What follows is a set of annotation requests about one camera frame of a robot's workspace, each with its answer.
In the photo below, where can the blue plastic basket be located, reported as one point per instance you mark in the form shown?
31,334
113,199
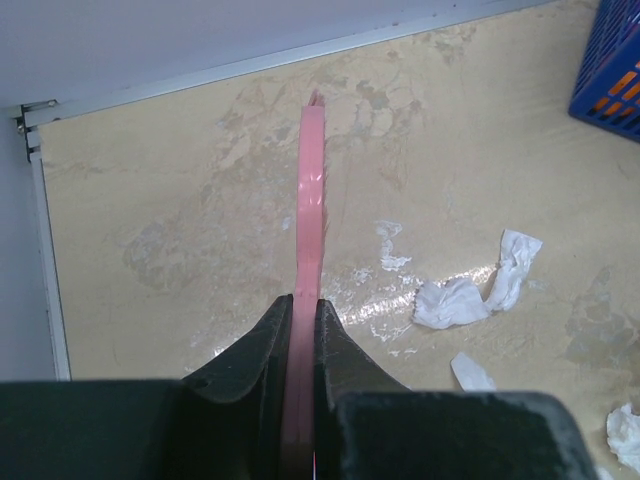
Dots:
606,92

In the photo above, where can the long paper scrap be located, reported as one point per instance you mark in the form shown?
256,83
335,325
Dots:
460,301

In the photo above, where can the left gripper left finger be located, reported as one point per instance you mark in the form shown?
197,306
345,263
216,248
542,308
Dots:
246,381

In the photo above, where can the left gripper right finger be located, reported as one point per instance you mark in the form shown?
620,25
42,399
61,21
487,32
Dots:
341,366

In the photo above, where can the pink hand brush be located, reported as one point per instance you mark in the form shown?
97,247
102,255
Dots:
297,426

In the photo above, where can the tall paper scrap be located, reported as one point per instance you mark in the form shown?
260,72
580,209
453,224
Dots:
618,447

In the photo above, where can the small paper scrap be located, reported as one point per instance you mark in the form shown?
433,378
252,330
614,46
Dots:
470,375

